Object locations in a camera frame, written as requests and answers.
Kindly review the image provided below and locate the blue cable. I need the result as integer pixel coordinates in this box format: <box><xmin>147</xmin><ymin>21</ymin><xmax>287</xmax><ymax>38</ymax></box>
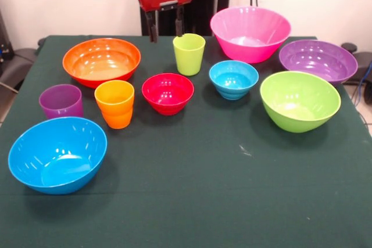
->
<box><xmin>351</xmin><ymin>62</ymin><xmax>372</xmax><ymax>106</ymax></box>

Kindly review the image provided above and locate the large blue bowl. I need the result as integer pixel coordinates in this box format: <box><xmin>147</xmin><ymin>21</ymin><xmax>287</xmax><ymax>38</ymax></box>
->
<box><xmin>8</xmin><ymin>116</ymin><xmax>108</xmax><ymax>196</ymax></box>

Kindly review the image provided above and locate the large purple bowl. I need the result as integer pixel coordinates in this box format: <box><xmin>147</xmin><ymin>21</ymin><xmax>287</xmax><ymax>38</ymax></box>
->
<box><xmin>278</xmin><ymin>39</ymin><xmax>359</xmax><ymax>86</ymax></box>

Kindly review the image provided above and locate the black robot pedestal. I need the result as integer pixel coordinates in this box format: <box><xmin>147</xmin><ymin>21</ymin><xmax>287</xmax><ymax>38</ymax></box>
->
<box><xmin>137</xmin><ymin>0</ymin><xmax>235</xmax><ymax>37</ymax></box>

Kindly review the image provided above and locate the dark green tablecloth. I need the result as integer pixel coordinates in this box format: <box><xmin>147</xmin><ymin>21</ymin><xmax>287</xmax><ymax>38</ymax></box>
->
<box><xmin>0</xmin><ymin>35</ymin><xmax>372</xmax><ymax>248</ymax></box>

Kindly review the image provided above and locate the orange cup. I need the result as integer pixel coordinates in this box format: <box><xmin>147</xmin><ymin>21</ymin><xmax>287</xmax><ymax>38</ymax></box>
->
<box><xmin>94</xmin><ymin>80</ymin><xmax>135</xmax><ymax>130</ymax></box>

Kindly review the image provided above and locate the large green bowl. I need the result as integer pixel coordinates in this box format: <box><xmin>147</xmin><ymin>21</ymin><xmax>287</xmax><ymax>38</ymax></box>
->
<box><xmin>259</xmin><ymin>71</ymin><xmax>342</xmax><ymax>134</ymax></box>

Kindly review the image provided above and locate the small red-pink bowl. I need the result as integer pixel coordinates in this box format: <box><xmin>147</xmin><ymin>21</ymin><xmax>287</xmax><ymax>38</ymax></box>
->
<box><xmin>141</xmin><ymin>73</ymin><xmax>195</xmax><ymax>116</ymax></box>

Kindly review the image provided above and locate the large pink bowl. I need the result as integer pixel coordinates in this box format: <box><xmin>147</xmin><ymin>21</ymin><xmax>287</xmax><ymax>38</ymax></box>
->
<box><xmin>210</xmin><ymin>6</ymin><xmax>292</xmax><ymax>64</ymax></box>

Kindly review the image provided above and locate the purple cup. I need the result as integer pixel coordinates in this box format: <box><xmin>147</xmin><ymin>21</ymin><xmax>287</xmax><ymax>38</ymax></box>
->
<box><xmin>38</xmin><ymin>84</ymin><xmax>84</xmax><ymax>120</ymax></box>

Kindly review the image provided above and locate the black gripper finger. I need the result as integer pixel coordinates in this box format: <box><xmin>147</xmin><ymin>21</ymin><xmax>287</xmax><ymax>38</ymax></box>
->
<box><xmin>174</xmin><ymin>5</ymin><xmax>185</xmax><ymax>38</ymax></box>
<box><xmin>145</xmin><ymin>10</ymin><xmax>159</xmax><ymax>43</ymax></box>

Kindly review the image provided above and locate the small blue bowl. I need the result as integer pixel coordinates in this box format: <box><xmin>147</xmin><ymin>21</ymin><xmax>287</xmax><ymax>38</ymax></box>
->
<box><xmin>209</xmin><ymin>60</ymin><xmax>259</xmax><ymax>100</ymax></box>

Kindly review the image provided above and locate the large orange-red bowl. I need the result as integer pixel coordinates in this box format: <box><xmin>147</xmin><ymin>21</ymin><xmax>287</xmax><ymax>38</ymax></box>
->
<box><xmin>62</xmin><ymin>38</ymin><xmax>142</xmax><ymax>89</ymax></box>

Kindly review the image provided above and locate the green cup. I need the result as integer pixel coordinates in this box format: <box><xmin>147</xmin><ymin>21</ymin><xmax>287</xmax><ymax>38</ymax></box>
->
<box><xmin>172</xmin><ymin>33</ymin><xmax>206</xmax><ymax>77</ymax></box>

